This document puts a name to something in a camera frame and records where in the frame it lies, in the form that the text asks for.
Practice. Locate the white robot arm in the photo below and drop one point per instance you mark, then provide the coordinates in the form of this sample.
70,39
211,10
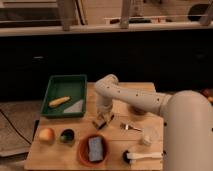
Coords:
188,122

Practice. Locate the grey triangular cloth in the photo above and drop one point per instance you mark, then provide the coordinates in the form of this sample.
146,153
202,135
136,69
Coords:
75,108

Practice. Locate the blue sponge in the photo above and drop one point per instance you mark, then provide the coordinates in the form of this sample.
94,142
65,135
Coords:
95,149

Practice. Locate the yellow corn cob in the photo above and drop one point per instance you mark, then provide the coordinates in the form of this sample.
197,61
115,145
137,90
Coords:
56,102

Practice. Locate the white dish brush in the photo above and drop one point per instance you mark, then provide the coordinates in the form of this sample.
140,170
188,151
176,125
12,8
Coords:
131,157

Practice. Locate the dark green cup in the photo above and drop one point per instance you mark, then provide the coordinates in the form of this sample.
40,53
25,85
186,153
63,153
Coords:
67,136

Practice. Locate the silver fork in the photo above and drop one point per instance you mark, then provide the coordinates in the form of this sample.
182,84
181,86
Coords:
129,127

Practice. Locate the dark brown bowl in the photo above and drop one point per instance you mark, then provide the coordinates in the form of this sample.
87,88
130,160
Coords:
138,111

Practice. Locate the orange plate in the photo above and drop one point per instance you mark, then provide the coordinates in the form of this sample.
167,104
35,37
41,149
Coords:
83,151

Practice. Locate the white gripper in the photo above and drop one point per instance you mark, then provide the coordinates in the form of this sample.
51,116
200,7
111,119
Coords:
104,111

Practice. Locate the green plastic tray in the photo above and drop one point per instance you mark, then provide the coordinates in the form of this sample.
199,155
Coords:
74,86

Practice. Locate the yellow red apple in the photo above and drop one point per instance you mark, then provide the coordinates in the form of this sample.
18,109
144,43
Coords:
46,135

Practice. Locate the black whiteboard eraser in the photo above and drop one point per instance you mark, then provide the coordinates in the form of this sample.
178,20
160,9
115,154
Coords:
102,120

